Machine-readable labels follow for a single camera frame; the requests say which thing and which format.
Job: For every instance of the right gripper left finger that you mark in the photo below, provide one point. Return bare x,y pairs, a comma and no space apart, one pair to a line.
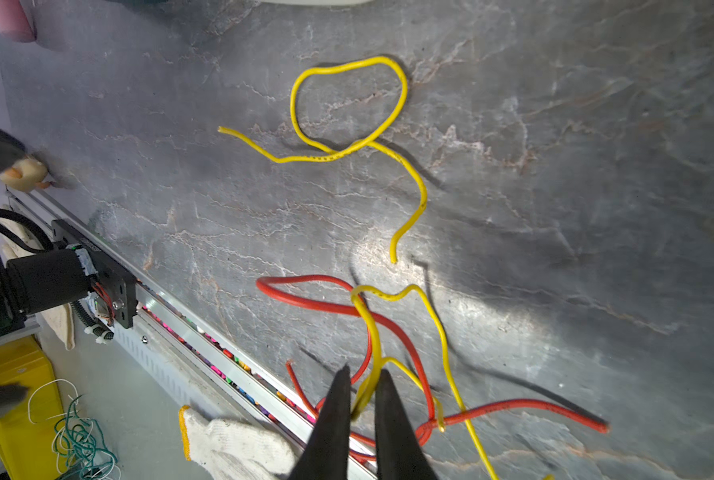
326,453

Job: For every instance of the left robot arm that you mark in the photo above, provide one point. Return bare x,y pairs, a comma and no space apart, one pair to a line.
12,316

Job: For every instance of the white plastic bin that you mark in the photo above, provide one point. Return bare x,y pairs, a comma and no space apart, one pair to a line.
318,3

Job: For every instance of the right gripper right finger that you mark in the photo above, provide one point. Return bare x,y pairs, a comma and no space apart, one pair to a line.
399,455

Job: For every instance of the small yellow toy animal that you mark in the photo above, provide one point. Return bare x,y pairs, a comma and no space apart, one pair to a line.
26,175

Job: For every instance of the purple pink brush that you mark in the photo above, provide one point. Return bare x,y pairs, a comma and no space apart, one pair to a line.
14,23

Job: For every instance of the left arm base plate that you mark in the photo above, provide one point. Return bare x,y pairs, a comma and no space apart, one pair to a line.
109,302

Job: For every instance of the right white work glove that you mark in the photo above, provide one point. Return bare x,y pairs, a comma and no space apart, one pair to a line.
232,449

